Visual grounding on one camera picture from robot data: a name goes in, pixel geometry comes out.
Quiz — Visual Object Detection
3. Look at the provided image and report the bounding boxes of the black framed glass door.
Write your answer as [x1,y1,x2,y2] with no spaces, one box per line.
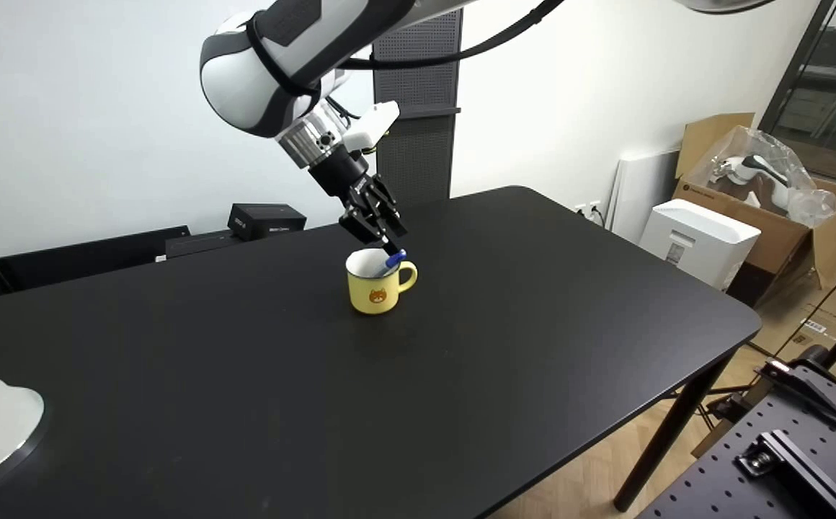
[754,0,836,195]

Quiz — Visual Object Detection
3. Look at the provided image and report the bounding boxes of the black table leg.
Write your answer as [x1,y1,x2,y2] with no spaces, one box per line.
[610,351,734,512]

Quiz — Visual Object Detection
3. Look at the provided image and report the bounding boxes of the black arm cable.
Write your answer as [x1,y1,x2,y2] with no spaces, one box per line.
[338,0,568,74]

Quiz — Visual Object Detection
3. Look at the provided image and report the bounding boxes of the small black box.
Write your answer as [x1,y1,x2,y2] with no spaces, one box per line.
[225,202,309,241]

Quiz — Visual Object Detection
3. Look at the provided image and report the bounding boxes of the white flat wall panel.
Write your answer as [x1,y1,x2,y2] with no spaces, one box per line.
[604,146,684,245]

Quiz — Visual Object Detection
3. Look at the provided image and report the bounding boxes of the white square box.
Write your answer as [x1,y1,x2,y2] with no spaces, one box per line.
[636,195,763,294]

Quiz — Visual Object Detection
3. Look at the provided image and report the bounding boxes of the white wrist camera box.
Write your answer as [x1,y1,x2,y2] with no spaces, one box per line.
[338,98,404,158]

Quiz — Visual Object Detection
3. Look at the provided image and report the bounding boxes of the dark grey wall panel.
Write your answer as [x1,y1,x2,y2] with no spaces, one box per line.
[369,5,466,209]

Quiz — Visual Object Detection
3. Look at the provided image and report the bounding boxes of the black metal clamp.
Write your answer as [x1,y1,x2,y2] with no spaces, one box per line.
[733,427,836,519]
[760,354,836,431]

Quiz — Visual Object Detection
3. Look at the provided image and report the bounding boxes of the yellow mug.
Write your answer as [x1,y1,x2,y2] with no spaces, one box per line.
[343,245,420,318]

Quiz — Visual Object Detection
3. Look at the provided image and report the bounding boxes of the black perforated breadboard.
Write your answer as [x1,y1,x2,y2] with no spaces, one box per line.
[635,356,836,519]

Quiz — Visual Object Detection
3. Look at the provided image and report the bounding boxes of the clear plastic bag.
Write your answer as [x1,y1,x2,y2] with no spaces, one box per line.
[704,123,836,230]

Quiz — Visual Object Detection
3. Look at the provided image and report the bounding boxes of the black low shelf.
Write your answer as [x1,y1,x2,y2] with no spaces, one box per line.
[0,222,194,307]

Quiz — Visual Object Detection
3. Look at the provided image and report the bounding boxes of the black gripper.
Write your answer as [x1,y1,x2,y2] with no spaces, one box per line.
[306,142,413,257]

